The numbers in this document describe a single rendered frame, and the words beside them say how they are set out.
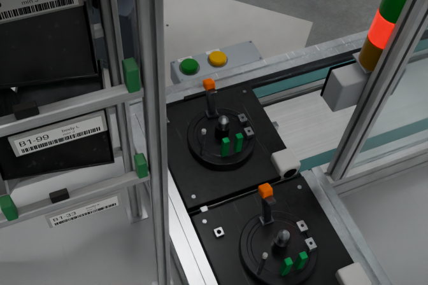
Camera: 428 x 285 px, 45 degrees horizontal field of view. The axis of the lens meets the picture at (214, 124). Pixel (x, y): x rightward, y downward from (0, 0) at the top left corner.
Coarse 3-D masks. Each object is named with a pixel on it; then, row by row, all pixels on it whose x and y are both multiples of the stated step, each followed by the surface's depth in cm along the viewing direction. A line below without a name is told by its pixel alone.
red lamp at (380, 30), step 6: (378, 12) 73; (378, 18) 73; (372, 24) 76; (378, 24) 74; (384, 24) 73; (390, 24) 72; (372, 30) 76; (378, 30) 74; (384, 30) 73; (390, 30) 73; (372, 36) 76; (378, 36) 75; (384, 36) 74; (372, 42) 76; (378, 42) 75; (384, 42) 75
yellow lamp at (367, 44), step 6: (366, 42) 78; (366, 48) 78; (372, 48) 77; (378, 48) 76; (360, 54) 80; (366, 54) 79; (372, 54) 78; (378, 54) 77; (360, 60) 80; (366, 60) 79; (372, 60) 78; (366, 66) 80; (372, 66) 79
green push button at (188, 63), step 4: (184, 60) 118; (188, 60) 118; (192, 60) 118; (184, 64) 117; (188, 64) 117; (192, 64) 117; (196, 64) 117; (184, 68) 117; (188, 68) 117; (192, 68) 117; (196, 68) 117; (184, 72) 117; (188, 72) 117; (192, 72) 117
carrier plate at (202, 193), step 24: (216, 96) 113; (240, 96) 113; (264, 120) 110; (168, 144) 105; (264, 144) 106; (168, 168) 103; (192, 168) 102; (240, 168) 102; (264, 168) 103; (192, 192) 99; (216, 192) 99; (240, 192) 100
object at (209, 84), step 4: (204, 80) 102; (208, 80) 102; (212, 80) 102; (204, 84) 102; (208, 84) 101; (212, 84) 102; (204, 88) 103; (208, 88) 102; (212, 88) 102; (208, 92) 102; (212, 92) 101; (216, 92) 101; (208, 96) 103; (212, 96) 103; (208, 100) 104; (212, 100) 104; (208, 104) 104; (212, 104) 104; (208, 108) 105; (212, 108) 105; (208, 112) 106; (212, 112) 105
